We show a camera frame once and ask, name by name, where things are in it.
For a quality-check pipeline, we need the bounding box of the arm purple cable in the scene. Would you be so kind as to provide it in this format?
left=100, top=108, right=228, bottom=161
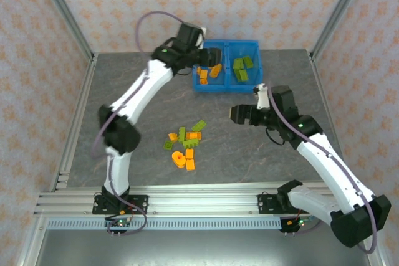
left=266, top=84, right=380, bottom=254
left=91, top=11, right=185, bottom=237

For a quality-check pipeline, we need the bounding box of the slotted grey cable duct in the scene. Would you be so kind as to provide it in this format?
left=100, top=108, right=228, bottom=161
left=46, top=217, right=283, bottom=231

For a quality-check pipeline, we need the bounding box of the wide aluminium base rail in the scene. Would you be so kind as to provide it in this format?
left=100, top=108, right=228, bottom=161
left=33, top=184, right=345, bottom=217

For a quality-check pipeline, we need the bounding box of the aluminium table side rail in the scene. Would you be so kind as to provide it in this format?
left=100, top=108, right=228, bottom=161
left=307, top=49, right=347, bottom=167
left=49, top=53, right=99, bottom=192

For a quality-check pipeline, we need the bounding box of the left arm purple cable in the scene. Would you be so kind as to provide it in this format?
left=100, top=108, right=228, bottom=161
left=91, top=11, right=185, bottom=237

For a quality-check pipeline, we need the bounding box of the small electronics board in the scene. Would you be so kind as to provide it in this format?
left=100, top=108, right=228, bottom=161
left=279, top=216, right=316, bottom=235
left=105, top=216, right=133, bottom=238

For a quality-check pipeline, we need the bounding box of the aluminium upright post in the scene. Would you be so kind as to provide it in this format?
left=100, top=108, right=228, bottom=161
left=33, top=0, right=95, bottom=61
left=310, top=0, right=372, bottom=60

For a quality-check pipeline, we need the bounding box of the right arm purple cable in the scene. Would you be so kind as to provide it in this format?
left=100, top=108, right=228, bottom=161
left=266, top=84, right=380, bottom=254

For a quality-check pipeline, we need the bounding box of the yellow rounded flame-print lego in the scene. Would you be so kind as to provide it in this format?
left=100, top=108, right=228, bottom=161
left=171, top=150, right=187, bottom=169

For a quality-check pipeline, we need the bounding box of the grey metal base panel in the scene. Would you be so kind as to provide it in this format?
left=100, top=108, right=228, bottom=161
left=17, top=227, right=383, bottom=266

